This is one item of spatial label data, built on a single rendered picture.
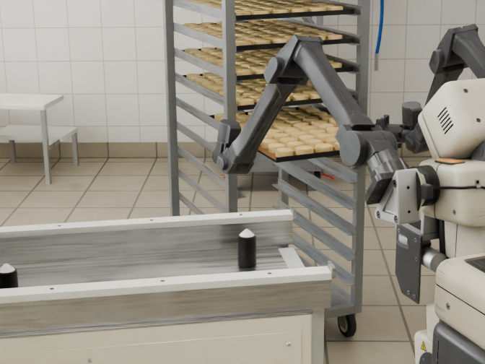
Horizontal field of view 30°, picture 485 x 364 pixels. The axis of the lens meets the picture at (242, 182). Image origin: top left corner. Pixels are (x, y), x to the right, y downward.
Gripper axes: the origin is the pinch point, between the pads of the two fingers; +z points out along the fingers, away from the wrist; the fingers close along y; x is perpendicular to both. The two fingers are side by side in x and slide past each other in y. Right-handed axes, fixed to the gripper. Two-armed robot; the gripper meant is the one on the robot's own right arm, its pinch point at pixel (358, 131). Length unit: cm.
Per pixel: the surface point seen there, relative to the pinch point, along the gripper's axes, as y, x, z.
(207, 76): 12, -22, 62
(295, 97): 11.2, 5.9, 18.7
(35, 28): 9, -179, 251
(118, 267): 7, 143, 2
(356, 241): -38.9, -4.9, 2.1
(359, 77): 16.1, -5.3, 1.3
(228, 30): 34, 26, 32
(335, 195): -26.7, -15.2, 12.6
